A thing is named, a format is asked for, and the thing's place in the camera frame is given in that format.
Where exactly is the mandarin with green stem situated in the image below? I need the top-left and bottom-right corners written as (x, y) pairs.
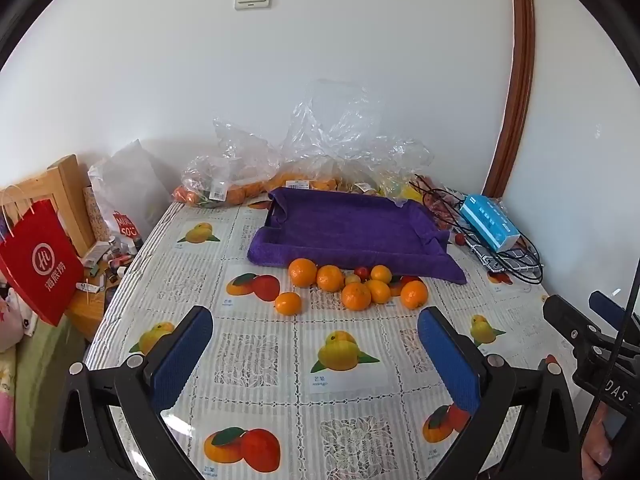
top-left (400, 280), bottom-right (429, 310)

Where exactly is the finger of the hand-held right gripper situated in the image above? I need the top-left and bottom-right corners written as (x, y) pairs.
top-left (542, 294), bottom-right (601, 356)
top-left (588, 290), bottom-right (640, 333)

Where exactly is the clear bag of red fruit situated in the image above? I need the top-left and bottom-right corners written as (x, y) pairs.
top-left (417, 175), bottom-right (466, 233)

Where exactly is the wooden nightstand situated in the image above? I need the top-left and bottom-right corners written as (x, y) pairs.
top-left (65, 255), bottom-right (131, 341)

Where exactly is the clear bag of leafy mandarins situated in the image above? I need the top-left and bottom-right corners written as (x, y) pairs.
top-left (172, 117), bottom-right (281, 209)

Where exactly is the fruit print tablecloth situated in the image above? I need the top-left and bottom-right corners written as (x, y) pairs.
top-left (82, 199), bottom-right (581, 480)

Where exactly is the white pink plastic bag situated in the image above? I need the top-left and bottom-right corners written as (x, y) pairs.
top-left (0, 285), bottom-right (38, 353)

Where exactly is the black white patterned pouch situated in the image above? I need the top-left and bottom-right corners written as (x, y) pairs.
top-left (465, 240), bottom-right (543, 277)

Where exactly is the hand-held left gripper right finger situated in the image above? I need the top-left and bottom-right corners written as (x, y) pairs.
top-left (417, 306), bottom-right (583, 480)

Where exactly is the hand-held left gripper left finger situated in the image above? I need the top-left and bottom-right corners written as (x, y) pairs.
top-left (50, 305), bottom-right (216, 480)

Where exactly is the large clear bag of oranges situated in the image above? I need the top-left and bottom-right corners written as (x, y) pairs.
top-left (272, 79), bottom-right (383, 193)

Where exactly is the brown wooden door frame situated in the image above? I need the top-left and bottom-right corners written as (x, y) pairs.
top-left (482, 0), bottom-right (536, 198)

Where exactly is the green bed sheet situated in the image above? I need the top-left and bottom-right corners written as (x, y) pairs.
top-left (12, 310), bottom-right (93, 461)

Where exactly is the person's right hand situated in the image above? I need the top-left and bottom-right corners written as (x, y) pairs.
top-left (582, 405), bottom-right (618, 480)

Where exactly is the black hand-held gripper cable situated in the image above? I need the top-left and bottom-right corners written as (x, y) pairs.
top-left (577, 260), bottom-right (640, 443)

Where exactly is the beige patterned paper bag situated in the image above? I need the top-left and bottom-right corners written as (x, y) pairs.
top-left (82, 185), bottom-right (112, 243)

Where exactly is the pile of small toiletries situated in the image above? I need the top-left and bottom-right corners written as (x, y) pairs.
top-left (75, 237), bottom-right (140, 306)

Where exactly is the red paper bag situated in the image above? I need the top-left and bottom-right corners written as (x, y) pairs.
top-left (0, 185), bottom-right (85, 326)

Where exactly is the purple towel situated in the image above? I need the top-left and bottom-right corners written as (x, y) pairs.
top-left (247, 186), bottom-right (467, 286)

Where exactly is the clear bag of yellow fruit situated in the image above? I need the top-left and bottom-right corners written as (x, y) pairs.
top-left (370, 137), bottom-right (435, 206)

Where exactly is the blue tissue pack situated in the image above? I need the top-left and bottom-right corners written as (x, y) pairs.
top-left (459, 194), bottom-right (521, 253)

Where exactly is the white plastic bag red logo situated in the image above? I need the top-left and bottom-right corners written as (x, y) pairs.
top-left (89, 140), bottom-right (171, 253)

